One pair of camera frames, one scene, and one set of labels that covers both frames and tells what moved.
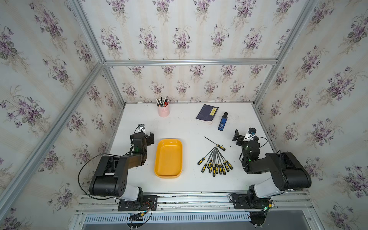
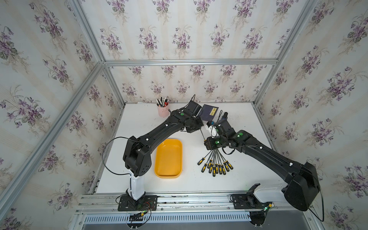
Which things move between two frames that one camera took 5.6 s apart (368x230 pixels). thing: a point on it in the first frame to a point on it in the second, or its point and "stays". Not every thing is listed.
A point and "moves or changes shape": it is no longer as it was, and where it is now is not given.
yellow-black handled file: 218,145 moves or changes shape
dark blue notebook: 207,112 stays
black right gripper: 240,138 to 209,146
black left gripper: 149,139 to 200,124
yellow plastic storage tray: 168,158 stays
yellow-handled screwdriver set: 230,166 stays
